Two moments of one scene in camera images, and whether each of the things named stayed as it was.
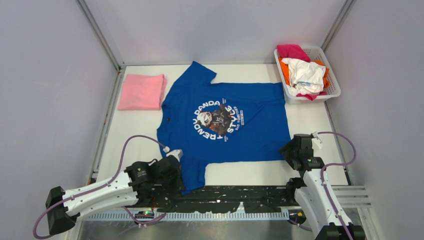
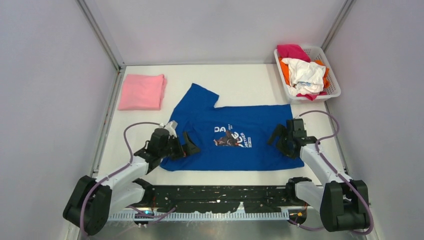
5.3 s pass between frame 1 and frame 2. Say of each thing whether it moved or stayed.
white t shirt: stayed
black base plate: stayed
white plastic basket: stayed
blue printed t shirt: moved
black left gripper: moved
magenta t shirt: stayed
